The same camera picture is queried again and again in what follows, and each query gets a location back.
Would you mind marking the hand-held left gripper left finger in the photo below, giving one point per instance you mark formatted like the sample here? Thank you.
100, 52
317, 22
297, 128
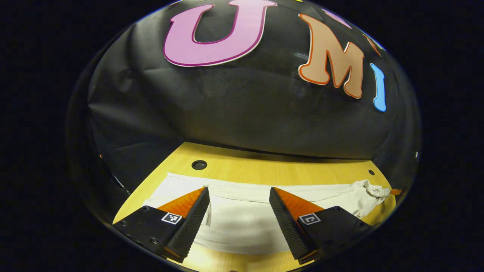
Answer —
191, 226

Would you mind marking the black backdrop cloth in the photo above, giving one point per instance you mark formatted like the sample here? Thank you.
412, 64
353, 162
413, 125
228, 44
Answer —
245, 113

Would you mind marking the cream white jeans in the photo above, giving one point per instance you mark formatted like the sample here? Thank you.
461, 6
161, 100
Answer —
242, 226

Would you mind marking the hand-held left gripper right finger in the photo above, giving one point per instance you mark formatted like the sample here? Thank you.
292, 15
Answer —
287, 226

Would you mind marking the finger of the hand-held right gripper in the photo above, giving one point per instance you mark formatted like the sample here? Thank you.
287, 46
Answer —
396, 192

